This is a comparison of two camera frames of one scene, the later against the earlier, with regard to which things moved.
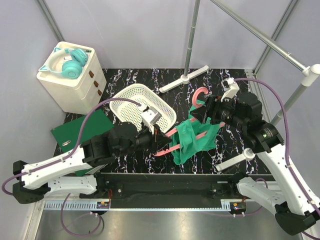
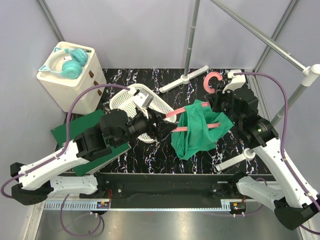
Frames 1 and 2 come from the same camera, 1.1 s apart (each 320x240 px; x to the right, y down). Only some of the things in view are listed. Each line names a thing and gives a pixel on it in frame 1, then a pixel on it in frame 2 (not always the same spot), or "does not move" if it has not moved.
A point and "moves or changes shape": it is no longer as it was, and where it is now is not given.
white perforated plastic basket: (130, 112) does not move
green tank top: (193, 136) moves or changes shape
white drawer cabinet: (73, 76) does not move
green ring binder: (67, 136) does not move
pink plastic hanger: (195, 102) -> (183, 109)
